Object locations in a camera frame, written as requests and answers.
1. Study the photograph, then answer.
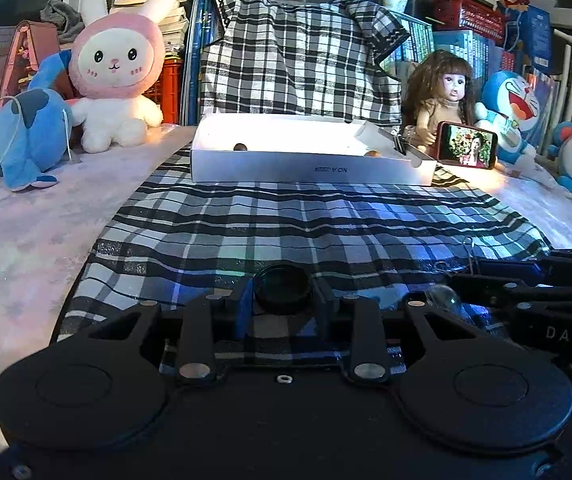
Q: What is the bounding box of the black round cap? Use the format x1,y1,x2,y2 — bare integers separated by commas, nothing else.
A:
252,263,313,315

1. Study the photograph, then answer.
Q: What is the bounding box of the black white plaid cloth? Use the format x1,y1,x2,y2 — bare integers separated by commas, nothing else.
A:
53,148,548,340

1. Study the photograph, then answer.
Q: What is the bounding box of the white cardboard box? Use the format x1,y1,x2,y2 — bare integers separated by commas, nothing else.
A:
190,113,436,186

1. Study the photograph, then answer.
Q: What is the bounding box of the red smartphone playing video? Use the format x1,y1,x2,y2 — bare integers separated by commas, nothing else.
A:
436,122,498,170

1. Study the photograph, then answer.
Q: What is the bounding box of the blue Doraemon plush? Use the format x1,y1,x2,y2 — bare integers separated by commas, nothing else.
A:
473,70,540,166

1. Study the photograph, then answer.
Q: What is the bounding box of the red crate behind bunny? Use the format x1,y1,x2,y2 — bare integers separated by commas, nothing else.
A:
144,58,183,124

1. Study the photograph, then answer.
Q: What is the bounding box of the brown haired doll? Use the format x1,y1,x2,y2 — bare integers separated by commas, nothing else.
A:
402,50,476,151

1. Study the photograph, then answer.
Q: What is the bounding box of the blue spotted plush toy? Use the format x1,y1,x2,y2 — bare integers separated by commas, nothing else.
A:
0,49,73,192

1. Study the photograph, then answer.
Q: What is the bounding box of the plaid cloth over backrest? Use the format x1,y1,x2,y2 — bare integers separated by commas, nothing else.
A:
199,0,409,128

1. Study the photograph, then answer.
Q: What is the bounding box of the blue gift box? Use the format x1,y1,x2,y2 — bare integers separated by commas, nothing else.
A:
496,0,552,74

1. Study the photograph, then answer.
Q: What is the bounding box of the pink white bunny plush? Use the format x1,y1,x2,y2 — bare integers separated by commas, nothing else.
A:
68,0,165,154

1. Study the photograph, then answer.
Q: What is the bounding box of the red plastic basket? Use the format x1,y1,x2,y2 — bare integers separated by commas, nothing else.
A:
432,0,505,44

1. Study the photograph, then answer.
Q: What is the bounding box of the pink handbag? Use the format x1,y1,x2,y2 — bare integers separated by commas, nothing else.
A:
0,21,60,98

